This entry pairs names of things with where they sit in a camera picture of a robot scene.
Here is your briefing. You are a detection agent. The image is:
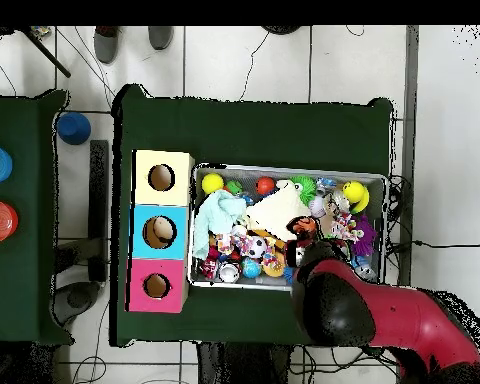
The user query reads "black power cable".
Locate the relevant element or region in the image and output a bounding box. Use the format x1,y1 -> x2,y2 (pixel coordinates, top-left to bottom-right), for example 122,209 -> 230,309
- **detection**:
385,238 -> 480,252

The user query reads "plain yellow ball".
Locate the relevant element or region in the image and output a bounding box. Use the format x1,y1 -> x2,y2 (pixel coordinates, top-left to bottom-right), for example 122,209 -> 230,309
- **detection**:
200,172 -> 225,196

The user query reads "black round base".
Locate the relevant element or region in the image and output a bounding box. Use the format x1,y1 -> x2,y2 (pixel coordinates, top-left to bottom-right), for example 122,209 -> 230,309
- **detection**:
261,26 -> 301,36

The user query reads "person's foot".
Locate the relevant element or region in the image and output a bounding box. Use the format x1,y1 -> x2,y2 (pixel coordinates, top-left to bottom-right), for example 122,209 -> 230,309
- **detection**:
147,26 -> 174,51
93,26 -> 120,64

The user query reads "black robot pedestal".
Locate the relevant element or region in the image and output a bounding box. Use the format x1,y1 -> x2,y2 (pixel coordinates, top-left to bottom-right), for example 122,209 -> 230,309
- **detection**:
195,341 -> 293,384

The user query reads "cream waffle cloth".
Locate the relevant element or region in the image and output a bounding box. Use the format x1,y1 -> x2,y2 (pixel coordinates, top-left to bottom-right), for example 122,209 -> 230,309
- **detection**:
245,185 -> 313,243

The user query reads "wooden box with three holes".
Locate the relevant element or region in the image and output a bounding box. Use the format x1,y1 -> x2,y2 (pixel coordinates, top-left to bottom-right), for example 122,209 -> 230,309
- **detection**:
125,149 -> 196,314

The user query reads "black tripod leg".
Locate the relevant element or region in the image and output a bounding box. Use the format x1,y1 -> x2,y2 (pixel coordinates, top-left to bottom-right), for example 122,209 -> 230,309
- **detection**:
21,27 -> 72,78

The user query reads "red orange ball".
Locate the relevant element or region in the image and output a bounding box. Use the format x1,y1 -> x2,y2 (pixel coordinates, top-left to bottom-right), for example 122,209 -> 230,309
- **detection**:
255,176 -> 276,196

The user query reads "purple spiky monster toy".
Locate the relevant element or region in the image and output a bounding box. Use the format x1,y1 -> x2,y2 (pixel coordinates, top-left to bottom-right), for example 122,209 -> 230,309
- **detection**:
349,215 -> 379,257

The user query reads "yellow smiley ball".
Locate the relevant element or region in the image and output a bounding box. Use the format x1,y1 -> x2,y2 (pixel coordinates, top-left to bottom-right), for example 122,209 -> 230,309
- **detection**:
341,180 -> 371,214

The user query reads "mint green cloth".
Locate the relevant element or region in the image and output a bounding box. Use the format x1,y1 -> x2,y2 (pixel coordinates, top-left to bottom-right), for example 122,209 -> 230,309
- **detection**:
191,189 -> 249,261

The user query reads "dark green side table cloth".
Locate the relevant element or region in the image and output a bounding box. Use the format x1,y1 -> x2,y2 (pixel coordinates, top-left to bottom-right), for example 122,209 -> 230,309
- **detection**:
0,89 -> 73,345

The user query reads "silver wire mesh bin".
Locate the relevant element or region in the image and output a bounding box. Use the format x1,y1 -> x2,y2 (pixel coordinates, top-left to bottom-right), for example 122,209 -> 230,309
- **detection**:
187,161 -> 389,297

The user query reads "black upright panel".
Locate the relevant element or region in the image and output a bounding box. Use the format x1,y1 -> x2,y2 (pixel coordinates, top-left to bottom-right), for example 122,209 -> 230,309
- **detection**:
87,139 -> 110,283

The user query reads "green furry toy with eyes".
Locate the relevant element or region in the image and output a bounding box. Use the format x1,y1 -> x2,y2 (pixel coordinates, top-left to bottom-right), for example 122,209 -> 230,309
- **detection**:
289,174 -> 318,207

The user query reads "dark stand base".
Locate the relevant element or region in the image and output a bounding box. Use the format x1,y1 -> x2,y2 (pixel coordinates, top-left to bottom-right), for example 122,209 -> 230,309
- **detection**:
51,279 -> 104,326

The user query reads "thin black floor cable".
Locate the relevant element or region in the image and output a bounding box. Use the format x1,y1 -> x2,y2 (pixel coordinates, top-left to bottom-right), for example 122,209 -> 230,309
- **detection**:
238,31 -> 271,101

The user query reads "blue plastic cup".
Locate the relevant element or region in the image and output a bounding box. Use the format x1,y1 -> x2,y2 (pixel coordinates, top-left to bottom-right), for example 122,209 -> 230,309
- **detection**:
56,111 -> 92,146

